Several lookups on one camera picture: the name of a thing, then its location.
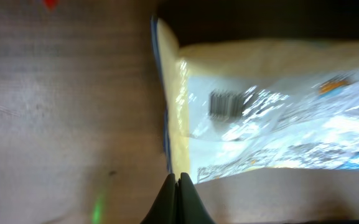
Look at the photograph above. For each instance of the dark red snack packet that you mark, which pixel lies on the dark red snack packet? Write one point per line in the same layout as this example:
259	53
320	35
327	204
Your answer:
50	5

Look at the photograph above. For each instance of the yellow snack bag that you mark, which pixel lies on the yellow snack bag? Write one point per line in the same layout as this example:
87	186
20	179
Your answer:
238	106

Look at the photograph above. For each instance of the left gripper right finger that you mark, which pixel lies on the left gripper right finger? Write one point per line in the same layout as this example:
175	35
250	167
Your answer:
190	208

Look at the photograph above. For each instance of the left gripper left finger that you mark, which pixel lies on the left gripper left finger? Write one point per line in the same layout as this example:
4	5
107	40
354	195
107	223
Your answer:
163	210

